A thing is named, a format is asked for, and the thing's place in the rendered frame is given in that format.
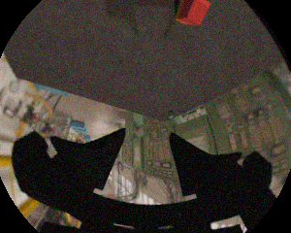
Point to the orange bar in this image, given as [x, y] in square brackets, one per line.
[192, 11]

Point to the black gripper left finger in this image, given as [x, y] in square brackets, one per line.
[96, 158]

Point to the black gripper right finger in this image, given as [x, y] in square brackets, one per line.
[196, 166]

